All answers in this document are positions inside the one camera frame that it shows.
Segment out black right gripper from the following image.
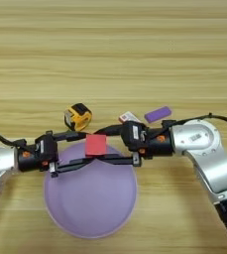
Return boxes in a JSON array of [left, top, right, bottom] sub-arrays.
[[96, 124, 175, 167]]

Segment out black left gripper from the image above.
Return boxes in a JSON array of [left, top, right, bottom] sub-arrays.
[[17, 130, 98, 179]]

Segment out red cube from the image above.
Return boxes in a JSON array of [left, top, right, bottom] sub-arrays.
[[84, 133, 108, 157]]

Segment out yellow black tape measure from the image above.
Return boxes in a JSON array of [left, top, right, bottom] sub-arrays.
[[63, 102, 93, 132]]

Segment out purple round plate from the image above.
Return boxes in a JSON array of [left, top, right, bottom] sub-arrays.
[[44, 142, 139, 239]]

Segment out purple rectangular block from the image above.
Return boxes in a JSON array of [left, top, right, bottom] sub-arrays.
[[144, 105, 172, 124]]

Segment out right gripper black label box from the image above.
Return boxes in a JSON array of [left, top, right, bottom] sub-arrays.
[[120, 120, 149, 153]]

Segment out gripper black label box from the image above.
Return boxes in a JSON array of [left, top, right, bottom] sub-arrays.
[[120, 120, 149, 153], [34, 133, 58, 164]]

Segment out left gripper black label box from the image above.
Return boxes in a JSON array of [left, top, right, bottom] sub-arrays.
[[34, 133, 58, 164]]

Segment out red white card box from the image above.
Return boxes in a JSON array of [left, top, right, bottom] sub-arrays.
[[118, 111, 143, 125]]

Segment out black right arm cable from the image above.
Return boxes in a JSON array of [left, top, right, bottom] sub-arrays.
[[161, 113, 227, 132]]

